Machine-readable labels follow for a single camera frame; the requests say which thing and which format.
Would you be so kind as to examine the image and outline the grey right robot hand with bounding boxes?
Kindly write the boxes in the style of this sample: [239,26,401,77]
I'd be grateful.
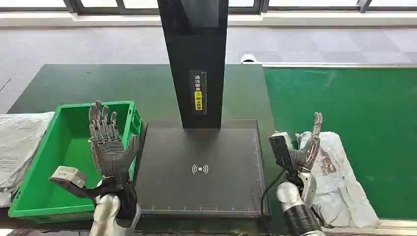
[290,111,324,173]

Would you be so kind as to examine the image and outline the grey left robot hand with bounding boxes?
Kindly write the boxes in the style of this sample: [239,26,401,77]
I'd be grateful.
[87,100,141,184]

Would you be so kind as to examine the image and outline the grey plastic parcel bag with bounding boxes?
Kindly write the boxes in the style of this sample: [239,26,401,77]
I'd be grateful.
[0,112,56,208]
[296,131,381,229]

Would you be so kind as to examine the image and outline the green conveyor belt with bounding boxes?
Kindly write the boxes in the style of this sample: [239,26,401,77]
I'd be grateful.
[263,66,417,220]

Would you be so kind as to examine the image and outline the green plastic crate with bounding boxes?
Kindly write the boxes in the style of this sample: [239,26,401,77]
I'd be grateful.
[8,100,143,224]

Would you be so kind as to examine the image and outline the black and yellow label sticker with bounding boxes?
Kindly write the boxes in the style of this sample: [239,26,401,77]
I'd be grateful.
[189,70,208,115]

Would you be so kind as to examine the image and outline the white window sill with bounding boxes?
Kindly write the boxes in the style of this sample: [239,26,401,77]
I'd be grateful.
[0,11,417,29]

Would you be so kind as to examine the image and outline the black scanner column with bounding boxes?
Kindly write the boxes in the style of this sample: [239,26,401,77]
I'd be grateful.
[157,0,229,129]

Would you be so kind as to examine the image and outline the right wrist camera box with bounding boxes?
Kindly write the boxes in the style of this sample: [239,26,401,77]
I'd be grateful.
[269,132,296,172]

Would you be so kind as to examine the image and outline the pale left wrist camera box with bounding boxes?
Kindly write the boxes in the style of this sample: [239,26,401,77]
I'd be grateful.
[49,165,88,190]

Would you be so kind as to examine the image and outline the black window frame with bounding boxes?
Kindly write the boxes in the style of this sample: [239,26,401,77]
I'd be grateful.
[0,0,417,15]

